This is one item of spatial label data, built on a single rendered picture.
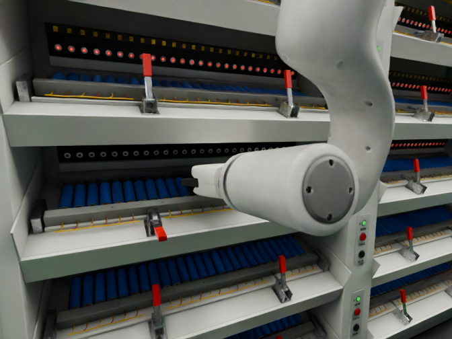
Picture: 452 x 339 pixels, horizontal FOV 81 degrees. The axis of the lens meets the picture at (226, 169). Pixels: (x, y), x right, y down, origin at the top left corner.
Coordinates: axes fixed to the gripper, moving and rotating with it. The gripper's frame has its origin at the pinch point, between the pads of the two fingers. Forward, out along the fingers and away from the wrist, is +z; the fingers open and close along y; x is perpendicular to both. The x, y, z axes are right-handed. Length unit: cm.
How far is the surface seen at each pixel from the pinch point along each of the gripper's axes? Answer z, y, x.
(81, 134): -6.9, 20.9, -8.0
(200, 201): -2.0, 2.3, 4.0
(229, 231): -5.2, -1.8, 9.6
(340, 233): -3.0, -31.3, 15.1
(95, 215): -1.8, 19.9, 4.4
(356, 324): -2, -36, 39
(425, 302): 3, -72, 45
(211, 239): -4.6, 1.5, 10.7
